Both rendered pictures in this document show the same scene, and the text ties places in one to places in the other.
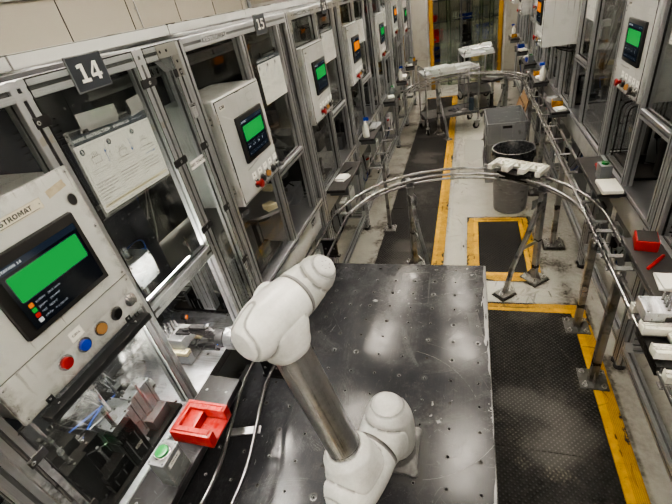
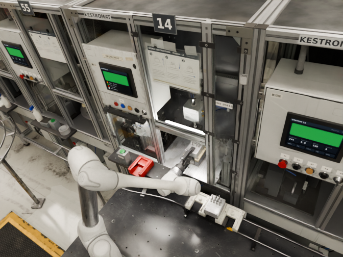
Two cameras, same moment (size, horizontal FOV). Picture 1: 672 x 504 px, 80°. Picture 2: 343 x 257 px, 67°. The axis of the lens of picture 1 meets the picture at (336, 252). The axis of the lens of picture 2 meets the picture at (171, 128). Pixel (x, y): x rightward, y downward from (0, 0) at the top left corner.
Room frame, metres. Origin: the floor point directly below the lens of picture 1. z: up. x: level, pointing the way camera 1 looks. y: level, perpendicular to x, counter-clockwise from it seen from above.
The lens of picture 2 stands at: (1.50, -0.61, 2.43)
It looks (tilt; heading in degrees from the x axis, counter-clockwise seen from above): 42 degrees down; 106
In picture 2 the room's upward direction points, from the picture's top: 9 degrees counter-clockwise
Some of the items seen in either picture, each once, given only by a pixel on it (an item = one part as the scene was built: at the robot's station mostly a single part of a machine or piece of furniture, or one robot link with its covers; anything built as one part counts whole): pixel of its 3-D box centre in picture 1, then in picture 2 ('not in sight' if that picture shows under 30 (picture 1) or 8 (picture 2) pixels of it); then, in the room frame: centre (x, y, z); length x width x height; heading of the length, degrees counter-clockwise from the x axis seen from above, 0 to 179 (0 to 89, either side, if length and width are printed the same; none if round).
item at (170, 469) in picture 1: (167, 462); (124, 156); (0.75, 0.63, 0.97); 0.08 x 0.08 x 0.12; 68
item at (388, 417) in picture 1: (388, 424); (105, 254); (0.80, -0.06, 0.85); 0.18 x 0.16 x 0.22; 139
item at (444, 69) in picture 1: (449, 95); not in sight; (6.19, -2.17, 0.48); 0.88 x 0.56 x 0.96; 86
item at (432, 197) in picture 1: (431, 149); not in sight; (5.39, -1.62, 0.01); 5.85 x 0.59 x 0.01; 158
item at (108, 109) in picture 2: (101, 357); (123, 113); (0.82, 0.67, 1.37); 0.36 x 0.04 x 0.04; 158
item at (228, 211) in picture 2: not in sight; (214, 211); (1.45, 0.31, 0.84); 0.36 x 0.14 x 0.10; 158
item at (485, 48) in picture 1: (476, 74); not in sight; (7.22, -3.02, 0.48); 0.84 x 0.58 x 0.97; 166
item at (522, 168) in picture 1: (517, 170); not in sight; (2.49, -1.35, 0.84); 0.37 x 0.14 x 0.10; 36
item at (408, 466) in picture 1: (394, 439); not in sight; (0.83, -0.07, 0.71); 0.22 x 0.18 x 0.06; 158
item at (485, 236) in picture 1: (500, 245); not in sight; (2.81, -1.42, 0.01); 1.00 x 0.55 x 0.01; 158
